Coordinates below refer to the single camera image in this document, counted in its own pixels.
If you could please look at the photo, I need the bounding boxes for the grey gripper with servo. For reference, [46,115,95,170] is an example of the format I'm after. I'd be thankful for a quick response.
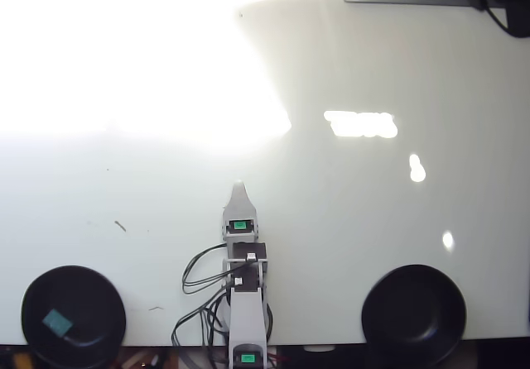
[221,179,263,243]

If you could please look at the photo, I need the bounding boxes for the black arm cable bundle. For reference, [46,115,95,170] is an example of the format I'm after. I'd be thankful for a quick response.
[171,288,234,347]

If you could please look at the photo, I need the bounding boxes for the black round bowl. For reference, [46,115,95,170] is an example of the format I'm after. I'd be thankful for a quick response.
[360,263,469,369]
[20,265,128,369]

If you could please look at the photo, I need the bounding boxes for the yellow object under table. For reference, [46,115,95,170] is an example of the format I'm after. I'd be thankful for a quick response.
[11,350,33,369]

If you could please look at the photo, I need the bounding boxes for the black servo cable loop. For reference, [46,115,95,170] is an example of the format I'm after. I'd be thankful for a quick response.
[181,242,235,296]

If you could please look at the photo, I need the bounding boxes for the blue cube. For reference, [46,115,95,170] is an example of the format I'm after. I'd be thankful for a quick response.
[41,308,74,338]

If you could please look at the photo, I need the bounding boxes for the black device with cables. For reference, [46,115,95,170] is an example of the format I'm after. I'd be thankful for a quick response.
[432,0,530,39]

